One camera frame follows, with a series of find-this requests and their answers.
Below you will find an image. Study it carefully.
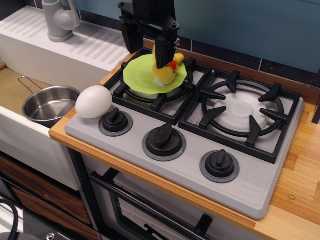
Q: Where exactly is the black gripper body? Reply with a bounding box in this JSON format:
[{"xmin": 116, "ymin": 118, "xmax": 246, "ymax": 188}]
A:
[{"xmin": 118, "ymin": 0, "xmax": 180, "ymax": 38}]

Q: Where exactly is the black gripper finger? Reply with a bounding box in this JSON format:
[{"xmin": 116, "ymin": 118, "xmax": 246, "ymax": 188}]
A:
[
  {"xmin": 121, "ymin": 21, "xmax": 143, "ymax": 54},
  {"xmin": 155, "ymin": 35, "xmax": 176, "ymax": 69}
]

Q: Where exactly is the yellow stuffed duck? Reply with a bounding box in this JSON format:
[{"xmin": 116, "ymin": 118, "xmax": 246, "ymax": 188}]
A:
[{"xmin": 152, "ymin": 45, "xmax": 185, "ymax": 87}]

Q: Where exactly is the white egg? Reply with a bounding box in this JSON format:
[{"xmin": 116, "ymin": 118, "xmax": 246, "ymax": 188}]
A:
[{"xmin": 75, "ymin": 85, "xmax": 113, "ymax": 119}]

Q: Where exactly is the green plate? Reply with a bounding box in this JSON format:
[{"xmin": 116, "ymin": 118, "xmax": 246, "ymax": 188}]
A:
[{"xmin": 123, "ymin": 54, "xmax": 187, "ymax": 95}]

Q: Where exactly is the white toy sink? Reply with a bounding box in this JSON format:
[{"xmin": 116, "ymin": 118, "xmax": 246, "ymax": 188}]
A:
[{"xmin": 0, "ymin": 6, "xmax": 129, "ymax": 191}]

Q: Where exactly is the small steel pot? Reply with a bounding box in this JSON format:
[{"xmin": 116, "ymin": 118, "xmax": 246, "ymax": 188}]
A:
[{"xmin": 18, "ymin": 76, "xmax": 81, "ymax": 129}]

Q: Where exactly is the left black burner grate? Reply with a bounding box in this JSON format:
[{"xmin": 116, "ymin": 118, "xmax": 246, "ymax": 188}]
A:
[{"xmin": 103, "ymin": 47, "xmax": 213, "ymax": 125}]

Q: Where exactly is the black burner grate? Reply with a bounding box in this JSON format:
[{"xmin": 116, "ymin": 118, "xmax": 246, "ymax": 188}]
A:
[
  {"xmin": 179, "ymin": 70, "xmax": 304, "ymax": 164},
  {"xmin": 103, "ymin": 47, "xmax": 213, "ymax": 125}
]

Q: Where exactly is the grey toy faucet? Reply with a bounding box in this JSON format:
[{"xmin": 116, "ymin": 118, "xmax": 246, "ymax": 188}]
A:
[{"xmin": 42, "ymin": 0, "xmax": 81, "ymax": 43}]

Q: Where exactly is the left black stove knob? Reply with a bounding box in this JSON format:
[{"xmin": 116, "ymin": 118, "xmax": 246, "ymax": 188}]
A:
[{"xmin": 98, "ymin": 108, "xmax": 134, "ymax": 137}]

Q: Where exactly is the black stove knob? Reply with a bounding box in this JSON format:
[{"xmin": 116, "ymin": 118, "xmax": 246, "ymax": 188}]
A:
[
  {"xmin": 98, "ymin": 108, "xmax": 134, "ymax": 137},
  {"xmin": 199, "ymin": 149, "xmax": 240, "ymax": 184},
  {"xmin": 142, "ymin": 123, "xmax": 187, "ymax": 162}
]

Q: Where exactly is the middle black stove knob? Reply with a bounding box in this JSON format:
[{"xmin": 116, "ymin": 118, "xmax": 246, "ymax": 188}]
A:
[{"xmin": 142, "ymin": 123, "xmax": 187, "ymax": 162}]

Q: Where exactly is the right black burner grate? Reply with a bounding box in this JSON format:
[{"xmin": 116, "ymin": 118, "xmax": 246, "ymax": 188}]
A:
[{"xmin": 179, "ymin": 70, "xmax": 304, "ymax": 164}]

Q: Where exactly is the right black stove knob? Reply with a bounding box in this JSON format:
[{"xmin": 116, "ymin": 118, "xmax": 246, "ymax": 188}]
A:
[{"xmin": 199, "ymin": 149, "xmax": 240, "ymax": 184}]

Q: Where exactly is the grey toy stove top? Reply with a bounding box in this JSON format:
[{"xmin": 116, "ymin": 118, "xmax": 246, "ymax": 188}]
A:
[{"xmin": 64, "ymin": 44, "xmax": 306, "ymax": 221}]

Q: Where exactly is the wooden drawer front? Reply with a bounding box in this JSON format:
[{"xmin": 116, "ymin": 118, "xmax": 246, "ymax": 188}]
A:
[{"xmin": 0, "ymin": 152, "xmax": 98, "ymax": 240}]

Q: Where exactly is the oven door with handle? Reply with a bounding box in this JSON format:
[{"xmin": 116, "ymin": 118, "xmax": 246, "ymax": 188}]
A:
[{"xmin": 90, "ymin": 168, "xmax": 253, "ymax": 240}]

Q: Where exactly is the black cable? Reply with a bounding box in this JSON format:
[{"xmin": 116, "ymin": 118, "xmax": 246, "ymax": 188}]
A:
[{"xmin": 0, "ymin": 197, "xmax": 20, "ymax": 240}]

